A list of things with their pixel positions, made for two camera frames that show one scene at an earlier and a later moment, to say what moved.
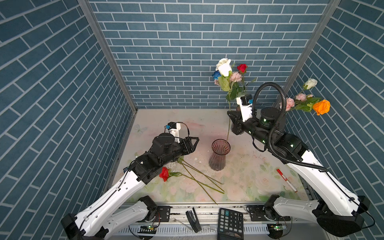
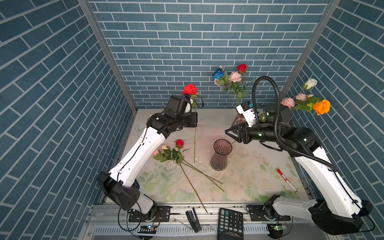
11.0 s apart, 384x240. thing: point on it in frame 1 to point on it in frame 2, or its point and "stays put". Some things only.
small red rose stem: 242,68 stays put
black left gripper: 190,148 to 193,118
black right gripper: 238,122 to 244,134
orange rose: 321,107 stays put
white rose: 311,83 stays put
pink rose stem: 301,102 stays put
